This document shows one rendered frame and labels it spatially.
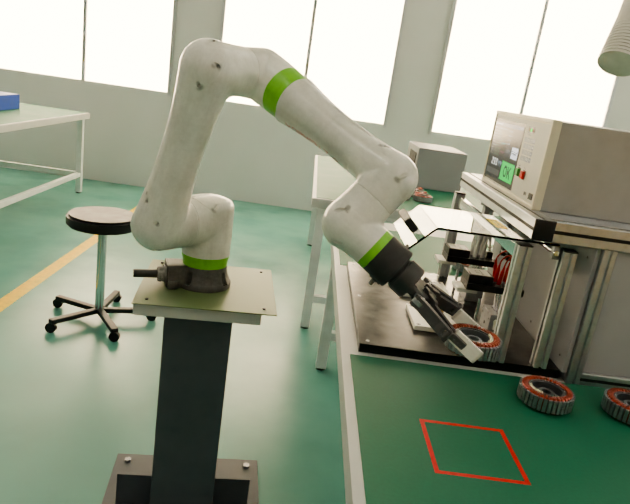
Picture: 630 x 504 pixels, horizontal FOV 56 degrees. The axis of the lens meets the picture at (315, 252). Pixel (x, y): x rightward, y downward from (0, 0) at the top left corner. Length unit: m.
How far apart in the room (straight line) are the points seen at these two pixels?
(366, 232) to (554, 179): 0.49
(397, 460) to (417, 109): 5.40
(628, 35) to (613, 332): 1.57
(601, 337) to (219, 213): 0.96
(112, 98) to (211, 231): 5.04
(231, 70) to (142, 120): 5.15
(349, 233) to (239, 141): 5.12
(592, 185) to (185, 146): 0.92
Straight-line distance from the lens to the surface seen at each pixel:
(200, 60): 1.30
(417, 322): 1.53
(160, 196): 1.42
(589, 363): 1.52
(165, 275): 1.61
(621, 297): 1.48
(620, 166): 1.51
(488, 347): 1.22
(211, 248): 1.57
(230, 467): 2.19
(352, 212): 1.17
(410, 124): 6.25
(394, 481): 1.00
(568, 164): 1.46
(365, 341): 1.39
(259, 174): 6.27
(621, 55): 2.77
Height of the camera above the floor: 1.33
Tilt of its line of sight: 16 degrees down
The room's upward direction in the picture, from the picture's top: 8 degrees clockwise
